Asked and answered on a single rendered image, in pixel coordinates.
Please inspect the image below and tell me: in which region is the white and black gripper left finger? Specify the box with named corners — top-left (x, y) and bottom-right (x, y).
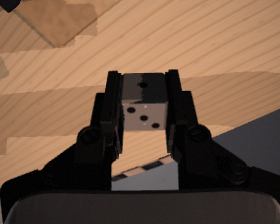
top-left (0, 71), bottom-right (124, 224)

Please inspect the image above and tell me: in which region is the brown square mat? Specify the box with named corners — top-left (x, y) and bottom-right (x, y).
top-left (15, 0), bottom-right (118, 49)

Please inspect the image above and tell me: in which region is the white die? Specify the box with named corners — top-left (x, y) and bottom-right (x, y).
top-left (119, 73), bottom-right (168, 131)

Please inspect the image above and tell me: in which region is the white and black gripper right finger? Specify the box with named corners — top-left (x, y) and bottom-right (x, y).
top-left (165, 69), bottom-right (280, 205)

